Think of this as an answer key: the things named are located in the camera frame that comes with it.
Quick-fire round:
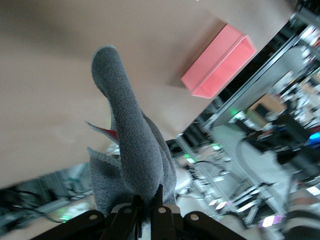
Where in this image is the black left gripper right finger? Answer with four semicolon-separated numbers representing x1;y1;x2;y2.
149;184;241;240

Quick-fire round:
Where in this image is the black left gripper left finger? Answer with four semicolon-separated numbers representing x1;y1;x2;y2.
29;194;142;240

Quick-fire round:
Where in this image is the grey microfibre cloth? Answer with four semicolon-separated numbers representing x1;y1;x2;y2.
84;44;179;219

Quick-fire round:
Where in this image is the brown cardboard box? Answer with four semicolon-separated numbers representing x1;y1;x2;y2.
246;93;288;131

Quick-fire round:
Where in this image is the pink plastic bin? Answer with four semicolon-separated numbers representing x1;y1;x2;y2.
180;23;258;99

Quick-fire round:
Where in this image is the aluminium frame rail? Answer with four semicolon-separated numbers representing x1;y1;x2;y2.
202;22;312;131

